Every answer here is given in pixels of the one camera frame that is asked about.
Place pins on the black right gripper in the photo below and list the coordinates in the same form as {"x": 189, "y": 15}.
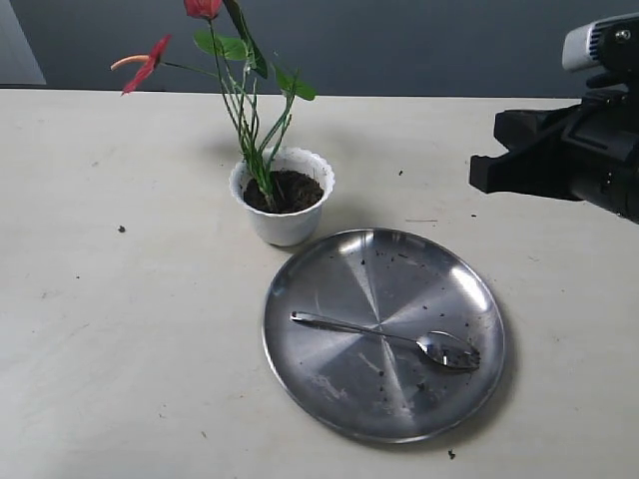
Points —
{"x": 605, "y": 130}

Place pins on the metal spoon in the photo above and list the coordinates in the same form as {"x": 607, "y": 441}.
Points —
{"x": 442, "y": 348}

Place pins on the red artificial anthurium plant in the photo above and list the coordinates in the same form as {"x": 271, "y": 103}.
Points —
{"x": 239, "y": 65}

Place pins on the white scalloped flower pot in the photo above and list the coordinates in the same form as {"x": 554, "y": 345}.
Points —
{"x": 293, "y": 228}

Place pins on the round stainless steel plate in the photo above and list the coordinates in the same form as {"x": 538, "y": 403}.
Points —
{"x": 367, "y": 387}

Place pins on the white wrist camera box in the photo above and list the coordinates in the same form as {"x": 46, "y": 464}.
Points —
{"x": 580, "y": 47}

